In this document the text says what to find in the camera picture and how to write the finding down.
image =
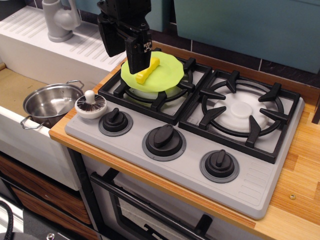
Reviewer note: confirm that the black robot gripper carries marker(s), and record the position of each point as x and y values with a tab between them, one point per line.
126	19

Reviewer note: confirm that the white toy mushroom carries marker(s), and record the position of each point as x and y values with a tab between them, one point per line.
90	105

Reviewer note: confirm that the lime green plate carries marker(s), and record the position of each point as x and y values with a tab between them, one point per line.
167	75

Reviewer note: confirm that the white toy sink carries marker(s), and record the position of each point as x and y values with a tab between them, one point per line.
30	60

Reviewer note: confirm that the stainless steel pot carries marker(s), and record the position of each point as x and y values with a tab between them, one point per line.
47	105

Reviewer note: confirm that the grey toy faucet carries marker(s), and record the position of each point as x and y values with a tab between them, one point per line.
60	22

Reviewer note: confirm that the black left burner grate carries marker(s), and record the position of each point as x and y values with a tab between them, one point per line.
168	105

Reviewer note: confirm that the black burner grate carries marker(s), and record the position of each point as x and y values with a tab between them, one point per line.
168	105
252	117

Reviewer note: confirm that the black left stove knob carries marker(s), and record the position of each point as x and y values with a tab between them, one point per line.
115	123

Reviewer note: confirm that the black stove knob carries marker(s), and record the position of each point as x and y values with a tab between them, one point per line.
219	166
115	123
164	143

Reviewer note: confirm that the black middle stove knob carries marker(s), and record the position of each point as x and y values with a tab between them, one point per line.
164	143

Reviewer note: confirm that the white right burner disc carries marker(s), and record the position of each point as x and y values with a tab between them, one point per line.
239	107

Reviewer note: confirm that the grey toy stove top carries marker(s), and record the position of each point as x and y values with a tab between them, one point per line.
250	193

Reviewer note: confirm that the black right burner grate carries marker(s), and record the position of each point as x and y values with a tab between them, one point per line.
252	117

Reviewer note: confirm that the black right stove knob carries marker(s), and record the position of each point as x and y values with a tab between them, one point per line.
219	166

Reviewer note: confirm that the toy oven door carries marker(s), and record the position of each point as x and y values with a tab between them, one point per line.
141	212

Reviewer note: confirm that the wooden drawer fronts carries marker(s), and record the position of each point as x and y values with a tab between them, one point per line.
47	198

